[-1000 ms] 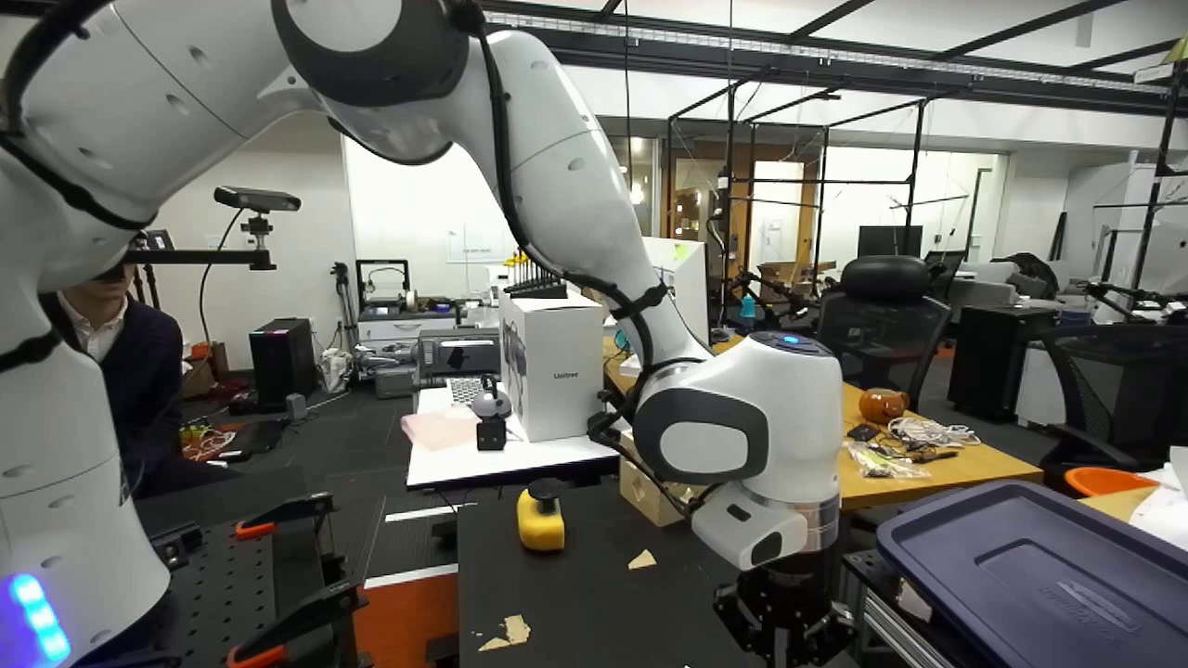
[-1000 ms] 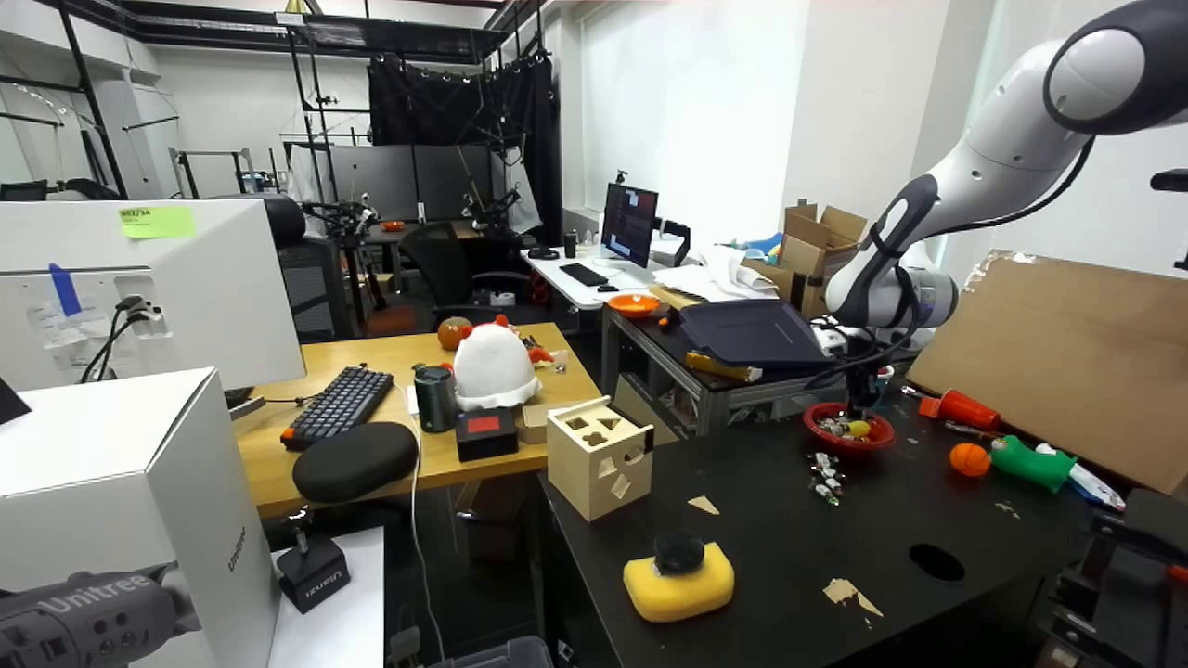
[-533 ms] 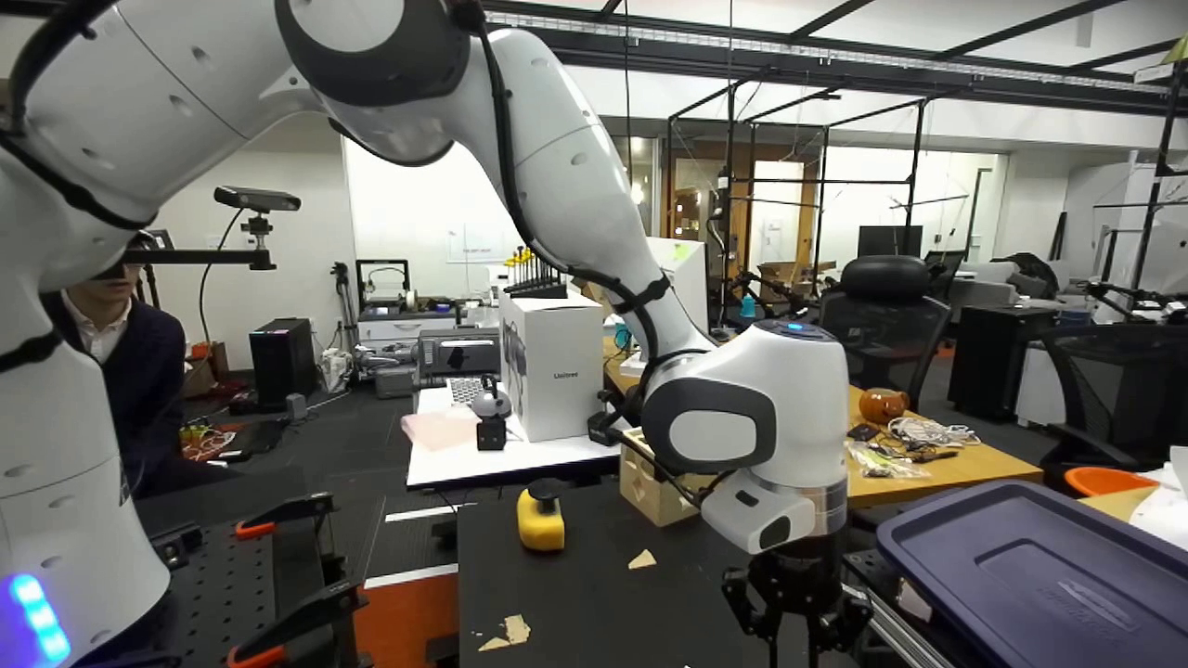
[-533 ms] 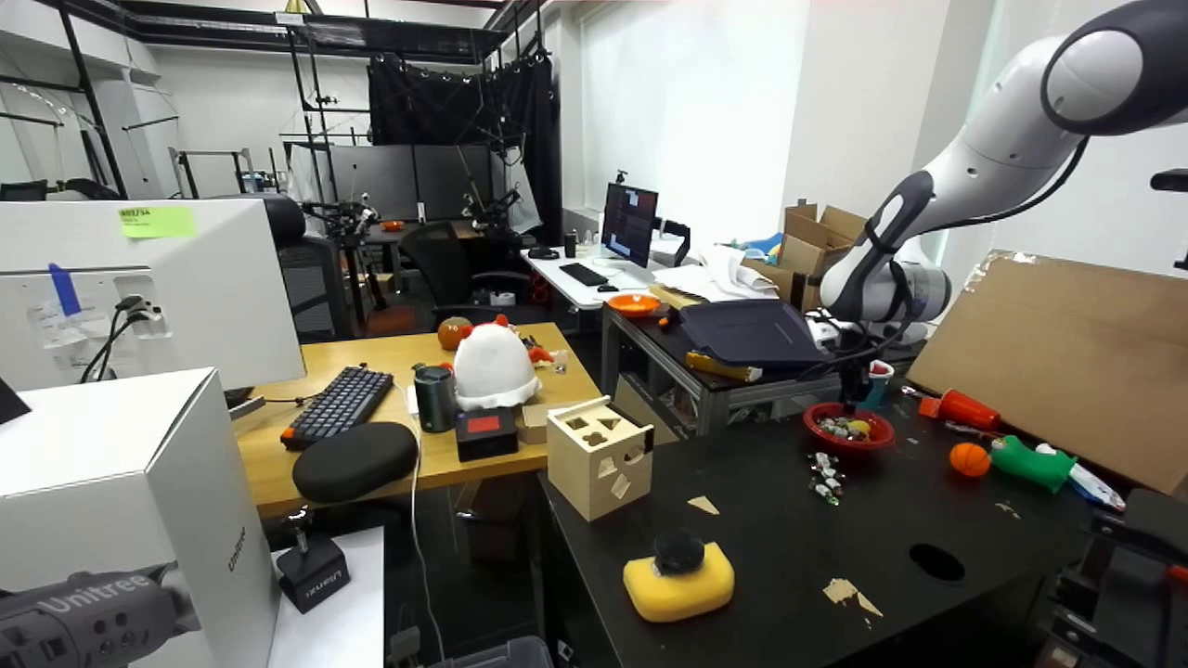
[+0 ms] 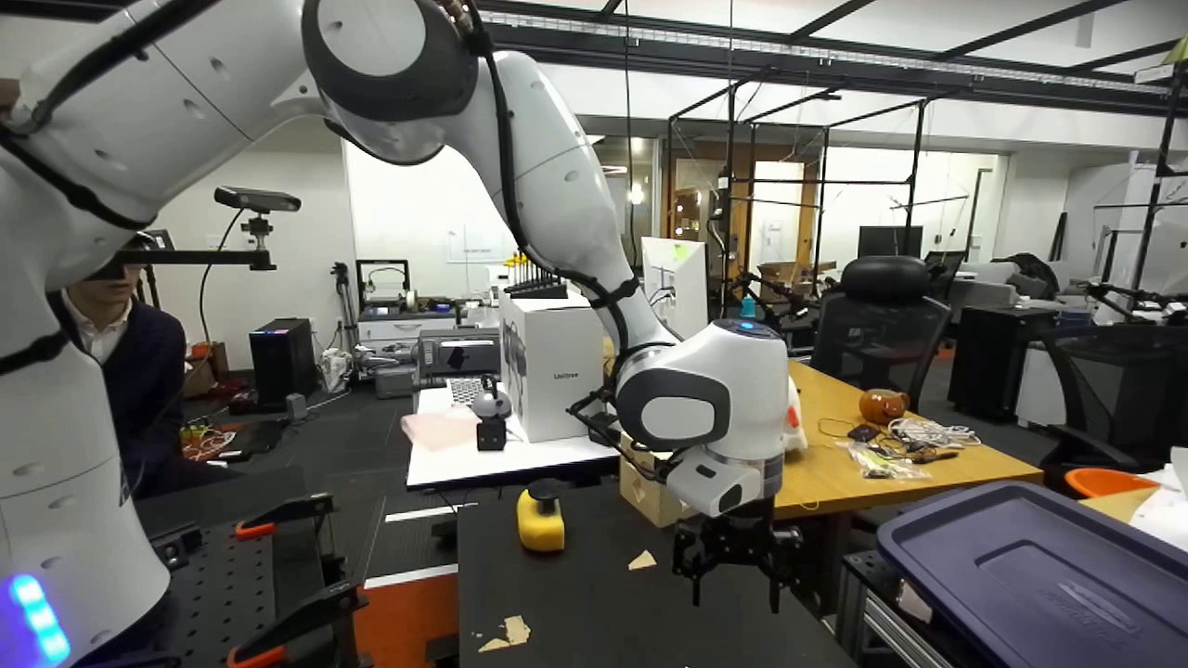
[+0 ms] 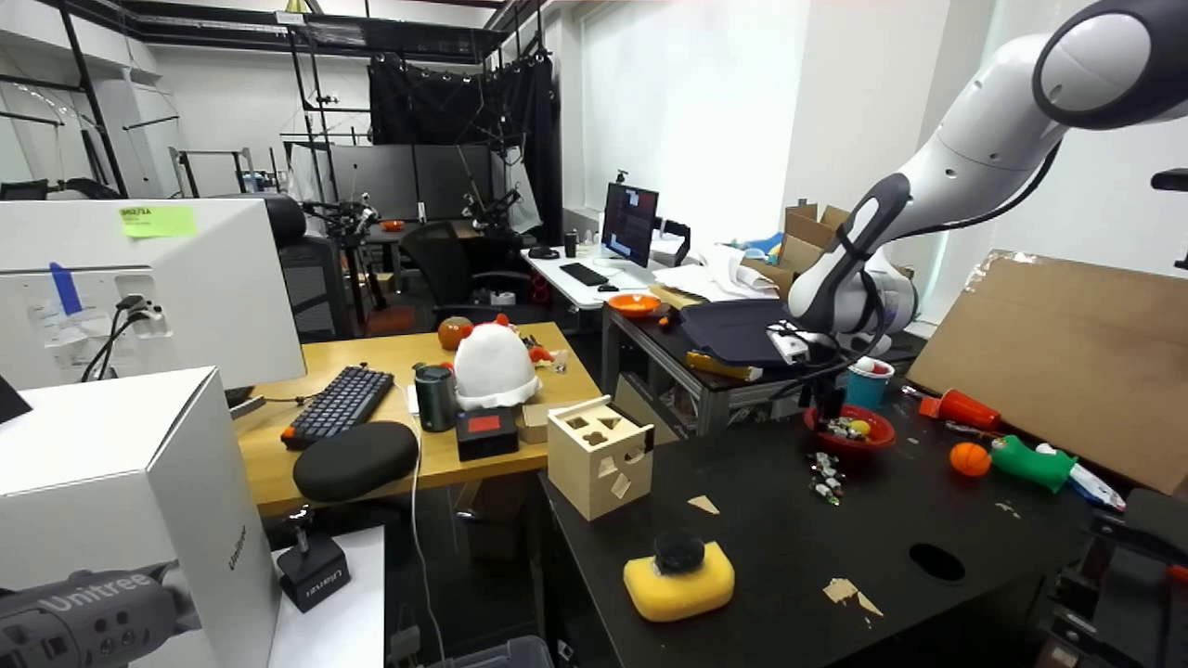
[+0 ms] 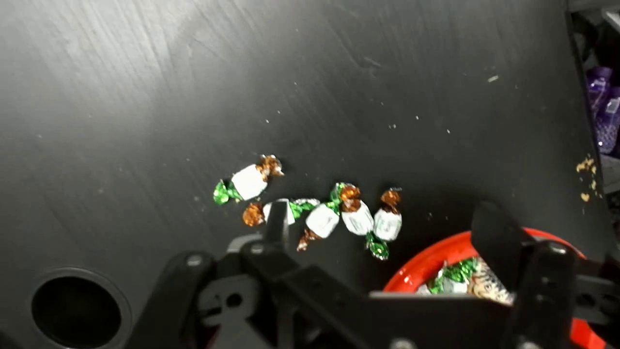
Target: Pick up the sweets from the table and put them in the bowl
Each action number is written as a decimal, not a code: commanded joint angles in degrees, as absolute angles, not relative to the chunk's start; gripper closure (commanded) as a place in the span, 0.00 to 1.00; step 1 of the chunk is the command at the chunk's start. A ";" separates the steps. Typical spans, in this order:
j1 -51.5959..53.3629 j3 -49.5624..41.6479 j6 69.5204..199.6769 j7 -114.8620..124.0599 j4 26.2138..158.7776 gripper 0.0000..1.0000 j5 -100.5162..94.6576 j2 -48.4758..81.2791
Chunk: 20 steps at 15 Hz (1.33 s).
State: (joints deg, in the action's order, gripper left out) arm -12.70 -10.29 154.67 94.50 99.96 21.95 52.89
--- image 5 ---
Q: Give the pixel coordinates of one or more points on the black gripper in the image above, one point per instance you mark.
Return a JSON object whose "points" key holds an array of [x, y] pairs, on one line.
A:
{"points": [[729, 537]]}

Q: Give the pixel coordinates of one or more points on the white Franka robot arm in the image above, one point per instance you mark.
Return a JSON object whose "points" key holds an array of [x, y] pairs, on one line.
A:
{"points": [[189, 111]]}

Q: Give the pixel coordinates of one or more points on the orange bowl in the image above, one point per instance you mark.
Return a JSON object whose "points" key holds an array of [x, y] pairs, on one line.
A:
{"points": [[1103, 481]]}

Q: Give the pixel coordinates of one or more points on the small beige paper scrap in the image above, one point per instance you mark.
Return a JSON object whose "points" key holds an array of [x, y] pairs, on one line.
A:
{"points": [[640, 557]]}

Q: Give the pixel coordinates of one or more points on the wooden shape sorter box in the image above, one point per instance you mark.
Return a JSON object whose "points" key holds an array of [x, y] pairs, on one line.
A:
{"points": [[643, 502]]}

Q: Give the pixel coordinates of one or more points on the wooden desk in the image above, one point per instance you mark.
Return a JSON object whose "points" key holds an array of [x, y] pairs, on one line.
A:
{"points": [[868, 477]]}

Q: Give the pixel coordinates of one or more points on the yellow tape dispenser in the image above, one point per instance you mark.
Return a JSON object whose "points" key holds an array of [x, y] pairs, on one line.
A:
{"points": [[540, 531]]}

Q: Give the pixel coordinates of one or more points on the pile of plastic wrappers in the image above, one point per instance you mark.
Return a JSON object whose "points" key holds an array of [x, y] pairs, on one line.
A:
{"points": [[910, 443]]}

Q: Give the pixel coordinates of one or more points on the orange pumpkin ball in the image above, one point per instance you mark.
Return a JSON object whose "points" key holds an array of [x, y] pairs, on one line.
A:
{"points": [[883, 407]]}

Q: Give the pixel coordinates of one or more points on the large white cardboard box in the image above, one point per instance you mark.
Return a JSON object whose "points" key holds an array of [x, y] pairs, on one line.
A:
{"points": [[544, 371]]}

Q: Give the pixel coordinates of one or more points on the black stand base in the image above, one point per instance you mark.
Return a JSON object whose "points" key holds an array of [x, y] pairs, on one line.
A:
{"points": [[492, 433]]}

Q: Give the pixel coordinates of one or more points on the black office chair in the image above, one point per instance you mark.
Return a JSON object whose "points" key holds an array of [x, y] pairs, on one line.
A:
{"points": [[877, 319]]}

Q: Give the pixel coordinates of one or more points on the navy plastic storage bin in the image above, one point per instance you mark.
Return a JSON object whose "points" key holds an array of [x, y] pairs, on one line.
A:
{"points": [[1040, 581]]}

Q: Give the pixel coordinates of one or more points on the pale pink paper sheet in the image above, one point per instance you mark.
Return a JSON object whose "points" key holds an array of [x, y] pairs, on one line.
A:
{"points": [[440, 429]]}

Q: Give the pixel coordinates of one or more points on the orange plastic panel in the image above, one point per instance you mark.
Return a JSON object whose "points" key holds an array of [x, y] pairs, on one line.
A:
{"points": [[409, 623]]}

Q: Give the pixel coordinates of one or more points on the black cabinet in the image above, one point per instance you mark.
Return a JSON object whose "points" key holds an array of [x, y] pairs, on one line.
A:
{"points": [[989, 356]]}

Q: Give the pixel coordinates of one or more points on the grey Unitree device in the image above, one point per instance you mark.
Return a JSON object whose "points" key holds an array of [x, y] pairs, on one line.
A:
{"points": [[458, 353]]}

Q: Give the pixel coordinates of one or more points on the black background monitor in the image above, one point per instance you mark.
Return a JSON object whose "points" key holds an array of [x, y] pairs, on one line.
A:
{"points": [[890, 238]]}

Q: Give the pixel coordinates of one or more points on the black mesh chair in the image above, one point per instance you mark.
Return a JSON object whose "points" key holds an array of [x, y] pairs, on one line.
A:
{"points": [[1120, 382]]}

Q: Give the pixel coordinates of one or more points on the white paper sheet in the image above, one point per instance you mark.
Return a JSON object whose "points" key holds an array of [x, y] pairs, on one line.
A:
{"points": [[1162, 496]]}

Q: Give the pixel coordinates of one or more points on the small framed screen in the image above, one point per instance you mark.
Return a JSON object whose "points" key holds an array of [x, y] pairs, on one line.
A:
{"points": [[382, 285]]}

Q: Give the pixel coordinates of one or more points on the black PC tower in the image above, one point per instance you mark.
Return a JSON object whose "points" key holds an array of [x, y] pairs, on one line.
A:
{"points": [[283, 356]]}

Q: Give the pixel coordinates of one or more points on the person in dark jacket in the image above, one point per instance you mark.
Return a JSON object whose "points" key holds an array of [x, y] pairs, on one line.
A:
{"points": [[134, 371]]}

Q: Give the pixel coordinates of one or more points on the black camera on stand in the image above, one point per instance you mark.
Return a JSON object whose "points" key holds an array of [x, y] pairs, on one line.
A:
{"points": [[254, 203]]}

